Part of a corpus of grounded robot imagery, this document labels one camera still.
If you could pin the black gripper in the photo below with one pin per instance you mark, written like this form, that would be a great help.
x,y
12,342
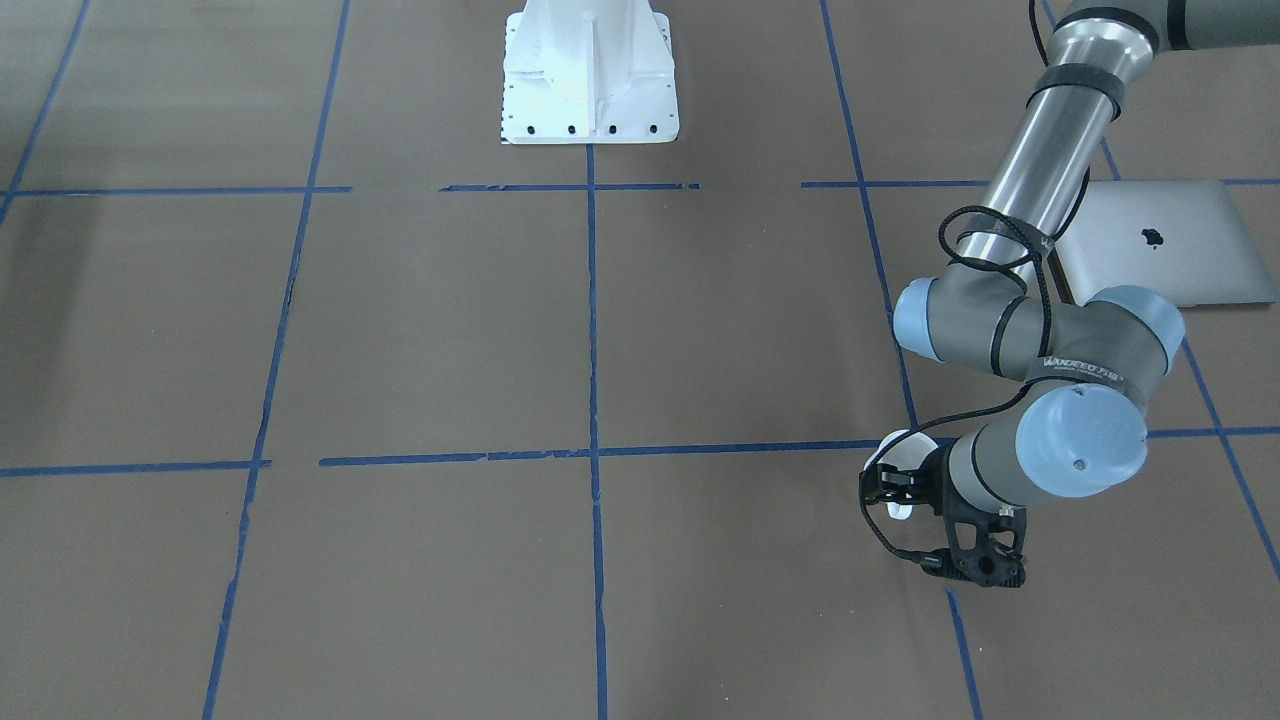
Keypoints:
x,y
927,481

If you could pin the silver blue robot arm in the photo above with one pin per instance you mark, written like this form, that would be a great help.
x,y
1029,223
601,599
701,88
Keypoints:
x,y
1086,372

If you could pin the grey closed laptop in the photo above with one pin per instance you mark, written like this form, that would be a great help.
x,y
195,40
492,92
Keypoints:
x,y
1182,238

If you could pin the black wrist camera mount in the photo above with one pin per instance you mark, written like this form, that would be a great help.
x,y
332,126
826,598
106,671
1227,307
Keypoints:
x,y
983,548

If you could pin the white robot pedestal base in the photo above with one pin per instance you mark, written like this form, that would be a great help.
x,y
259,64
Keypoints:
x,y
588,72

